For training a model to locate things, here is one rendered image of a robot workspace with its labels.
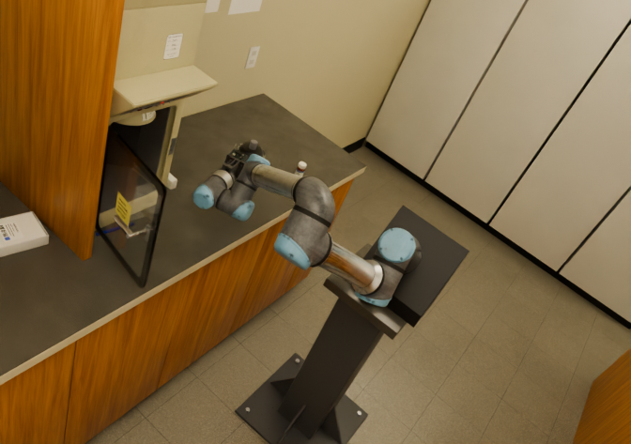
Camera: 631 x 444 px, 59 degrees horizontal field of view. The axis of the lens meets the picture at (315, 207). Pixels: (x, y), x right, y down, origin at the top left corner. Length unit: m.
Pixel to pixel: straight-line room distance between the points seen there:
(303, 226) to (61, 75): 0.75
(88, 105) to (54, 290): 0.57
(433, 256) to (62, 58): 1.33
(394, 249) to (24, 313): 1.10
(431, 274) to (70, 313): 1.18
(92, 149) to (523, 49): 3.20
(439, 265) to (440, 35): 2.62
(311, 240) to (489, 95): 2.98
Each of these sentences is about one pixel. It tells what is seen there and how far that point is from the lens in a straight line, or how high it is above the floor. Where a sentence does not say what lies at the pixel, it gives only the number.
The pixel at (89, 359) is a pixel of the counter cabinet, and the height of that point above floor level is 0.70.
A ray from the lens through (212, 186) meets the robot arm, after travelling 1.87.
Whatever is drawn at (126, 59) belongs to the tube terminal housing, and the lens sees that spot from 1.63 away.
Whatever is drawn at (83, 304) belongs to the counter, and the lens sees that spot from 1.77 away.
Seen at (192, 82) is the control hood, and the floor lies 1.51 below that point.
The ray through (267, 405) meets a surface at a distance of 2.79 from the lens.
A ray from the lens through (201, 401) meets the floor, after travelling 2.74.
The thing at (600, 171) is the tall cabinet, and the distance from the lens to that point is 4.26.
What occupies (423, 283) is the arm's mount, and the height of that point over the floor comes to 1.08.
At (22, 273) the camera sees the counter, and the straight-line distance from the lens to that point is 1.85.
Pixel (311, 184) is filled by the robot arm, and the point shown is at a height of 1.45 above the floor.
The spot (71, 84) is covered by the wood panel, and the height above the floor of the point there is 1.50.
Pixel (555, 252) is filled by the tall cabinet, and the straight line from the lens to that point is 4.54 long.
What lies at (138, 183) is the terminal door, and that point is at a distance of 1.59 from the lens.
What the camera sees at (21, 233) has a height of 0.98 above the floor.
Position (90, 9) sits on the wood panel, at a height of 1.73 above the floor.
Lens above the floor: 2.32
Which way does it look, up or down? 36 degrees down
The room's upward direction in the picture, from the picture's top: 24 degrees clockwise
